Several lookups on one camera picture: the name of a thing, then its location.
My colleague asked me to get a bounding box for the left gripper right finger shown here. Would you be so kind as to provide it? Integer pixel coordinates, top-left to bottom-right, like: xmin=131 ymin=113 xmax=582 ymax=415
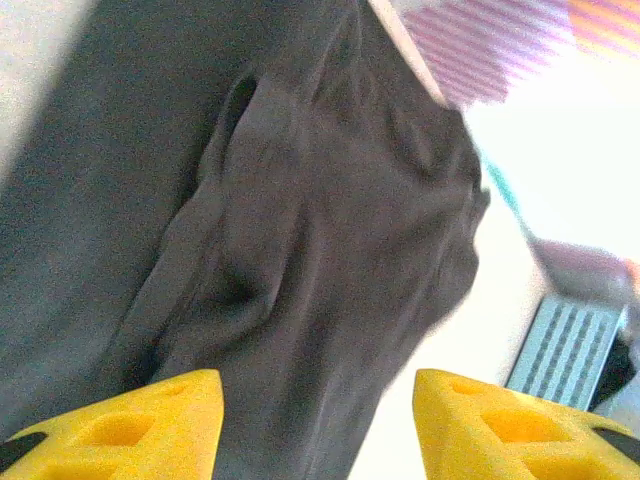
xmin=414 ymin=368 xmax=640 ymax=480

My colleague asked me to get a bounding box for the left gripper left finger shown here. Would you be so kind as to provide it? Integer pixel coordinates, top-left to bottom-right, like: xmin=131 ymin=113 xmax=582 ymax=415
xmin=0 ymin=368 xmax=225 ymax=480

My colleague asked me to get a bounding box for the dark grey t-shirt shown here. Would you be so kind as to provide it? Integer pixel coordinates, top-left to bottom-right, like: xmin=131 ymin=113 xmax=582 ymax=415
xmin=0 ymin=0 xmax=494 ymax=480

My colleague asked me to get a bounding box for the light blue plastic basket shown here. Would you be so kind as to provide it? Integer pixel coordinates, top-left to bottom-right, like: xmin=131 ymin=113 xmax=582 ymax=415
xmin=502 ymin=293 xmax=629 ymax=414

